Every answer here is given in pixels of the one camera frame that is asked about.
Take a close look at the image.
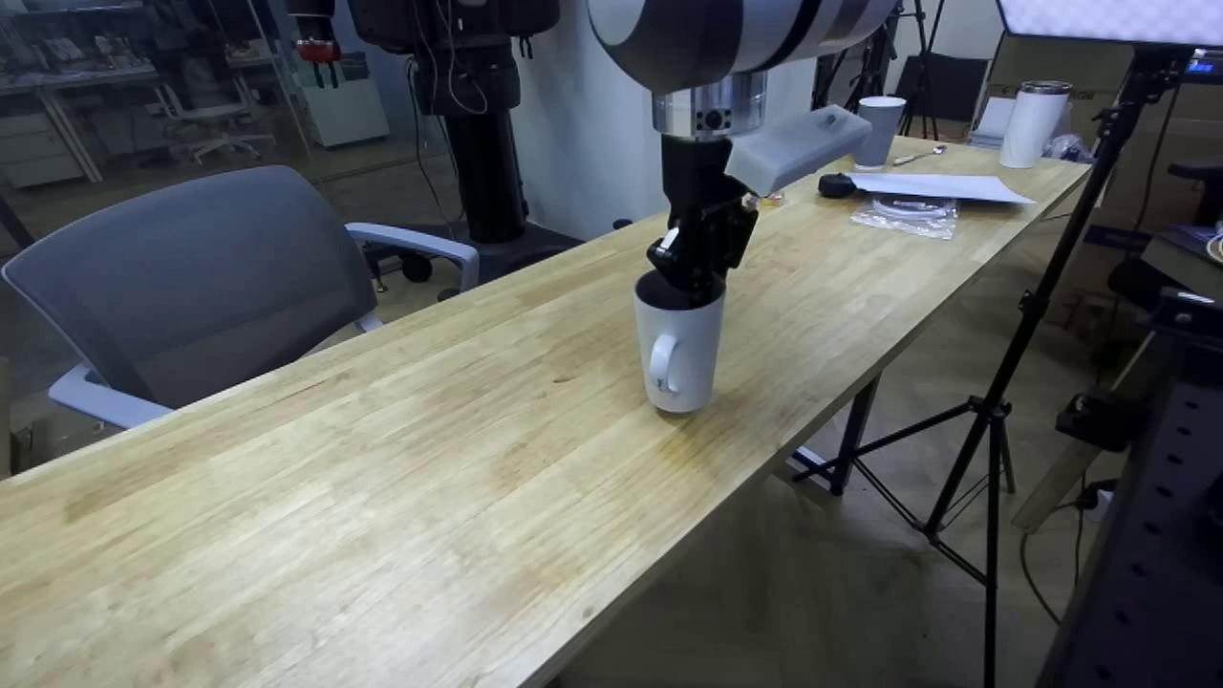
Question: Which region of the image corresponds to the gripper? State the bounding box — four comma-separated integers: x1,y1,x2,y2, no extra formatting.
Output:
646,135,762,307

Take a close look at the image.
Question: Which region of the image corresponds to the white mug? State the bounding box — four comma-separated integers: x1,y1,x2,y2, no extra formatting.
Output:
633,269,727,416

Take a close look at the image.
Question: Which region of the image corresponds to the clear plastic bag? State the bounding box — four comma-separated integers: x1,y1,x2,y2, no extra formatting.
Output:
849,195,960,241

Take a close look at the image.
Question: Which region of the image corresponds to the grey paper cup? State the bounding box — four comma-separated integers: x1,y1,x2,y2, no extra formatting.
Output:
856,96,908,172

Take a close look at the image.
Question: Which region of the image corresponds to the white sheet of paper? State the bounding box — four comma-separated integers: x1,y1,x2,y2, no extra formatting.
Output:
848,171,1037,205

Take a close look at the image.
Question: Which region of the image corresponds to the black tripod stand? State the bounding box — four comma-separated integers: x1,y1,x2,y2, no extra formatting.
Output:
810,0,943,140

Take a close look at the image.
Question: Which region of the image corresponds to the black chair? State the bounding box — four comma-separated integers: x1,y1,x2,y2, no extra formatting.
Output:
892,54,991,125

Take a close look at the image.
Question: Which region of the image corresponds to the light panel on stand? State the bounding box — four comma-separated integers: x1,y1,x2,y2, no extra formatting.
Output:
791,0,1223,688

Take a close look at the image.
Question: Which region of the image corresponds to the white steel tumbler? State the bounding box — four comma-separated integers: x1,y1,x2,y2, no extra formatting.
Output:
998,80,1074,170

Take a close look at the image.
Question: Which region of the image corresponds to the white cabinet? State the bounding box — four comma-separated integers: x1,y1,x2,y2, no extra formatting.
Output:
294,55,392,150

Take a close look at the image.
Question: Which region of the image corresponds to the grey office chair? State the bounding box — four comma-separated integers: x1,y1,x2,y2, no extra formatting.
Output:
0,164,481,431

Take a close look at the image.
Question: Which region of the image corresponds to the white office chair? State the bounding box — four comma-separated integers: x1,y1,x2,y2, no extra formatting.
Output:
151,80,278,165

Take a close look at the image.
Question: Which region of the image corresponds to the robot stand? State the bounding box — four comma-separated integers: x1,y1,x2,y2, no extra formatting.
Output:
1036,287,1223,688

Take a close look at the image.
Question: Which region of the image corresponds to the white desk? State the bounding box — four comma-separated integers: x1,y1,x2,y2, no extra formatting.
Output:
0,63,165,189

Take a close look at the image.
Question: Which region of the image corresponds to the black pedestal machine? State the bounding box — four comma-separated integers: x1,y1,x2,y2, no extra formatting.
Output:
345,0,586,284

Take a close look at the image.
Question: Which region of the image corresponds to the black cable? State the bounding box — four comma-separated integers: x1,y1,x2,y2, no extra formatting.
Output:
1017,476,1121,628

